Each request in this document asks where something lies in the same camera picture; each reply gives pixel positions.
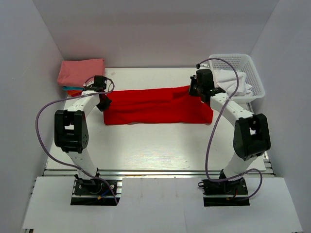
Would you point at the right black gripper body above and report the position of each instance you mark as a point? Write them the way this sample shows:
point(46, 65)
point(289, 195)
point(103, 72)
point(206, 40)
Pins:
point(198, 88)

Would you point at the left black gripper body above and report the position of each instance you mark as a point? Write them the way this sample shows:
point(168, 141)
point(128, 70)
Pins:
point(106, 97)

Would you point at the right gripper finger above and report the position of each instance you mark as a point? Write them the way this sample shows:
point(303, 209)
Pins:
point(191, 90)
point(193, 80)

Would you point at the red t shirt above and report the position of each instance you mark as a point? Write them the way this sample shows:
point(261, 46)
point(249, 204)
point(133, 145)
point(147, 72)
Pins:
point(156, 106)

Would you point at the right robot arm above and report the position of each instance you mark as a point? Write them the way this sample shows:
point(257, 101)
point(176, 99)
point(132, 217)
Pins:
point(251, 138)

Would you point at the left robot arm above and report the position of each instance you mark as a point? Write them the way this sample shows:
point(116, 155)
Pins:
point(70, 126)

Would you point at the white crumpled t shirt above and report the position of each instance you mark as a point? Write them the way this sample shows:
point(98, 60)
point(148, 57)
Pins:
point(226, 80)

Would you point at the orange folded t shirt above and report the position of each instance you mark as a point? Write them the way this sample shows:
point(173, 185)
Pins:
point(74, 93)

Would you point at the teal folded t shirt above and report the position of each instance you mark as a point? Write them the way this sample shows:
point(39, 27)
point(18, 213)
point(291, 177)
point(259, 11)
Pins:
point(69, 88)

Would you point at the pink folded t shirt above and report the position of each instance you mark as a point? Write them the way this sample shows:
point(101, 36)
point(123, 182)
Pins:
point(76, 73)

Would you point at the white plastic basket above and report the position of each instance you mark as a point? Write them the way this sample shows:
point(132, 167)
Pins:
point(244, 63)

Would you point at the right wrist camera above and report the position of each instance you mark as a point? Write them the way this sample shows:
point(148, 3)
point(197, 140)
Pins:
point(202, 66)

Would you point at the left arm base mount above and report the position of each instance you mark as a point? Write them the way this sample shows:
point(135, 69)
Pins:
point(95, 193)

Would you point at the aluminium rail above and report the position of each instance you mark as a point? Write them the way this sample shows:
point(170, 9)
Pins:
point(134, 173)

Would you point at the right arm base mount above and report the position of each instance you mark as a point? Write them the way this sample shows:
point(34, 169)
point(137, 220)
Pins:
point(225, 194)

